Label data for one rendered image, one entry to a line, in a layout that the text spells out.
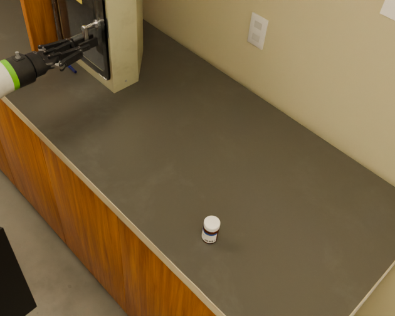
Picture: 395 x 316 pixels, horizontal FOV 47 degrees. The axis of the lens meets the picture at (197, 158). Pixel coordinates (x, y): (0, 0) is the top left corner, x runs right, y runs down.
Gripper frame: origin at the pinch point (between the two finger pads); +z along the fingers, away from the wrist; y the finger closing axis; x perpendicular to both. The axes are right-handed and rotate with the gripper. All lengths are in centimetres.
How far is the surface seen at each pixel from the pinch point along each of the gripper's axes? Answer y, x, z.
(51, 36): 31.7, 15.5, 4.3
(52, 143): -12.5, 20.5, -24.1
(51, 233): 20, 115, -21
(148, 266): -56, 43, -21
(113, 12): -5.3, -10.8, 7.5
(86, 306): -23, 114, -30
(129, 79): -5.4, 17.8, 12.6
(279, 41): -41, -2, 49
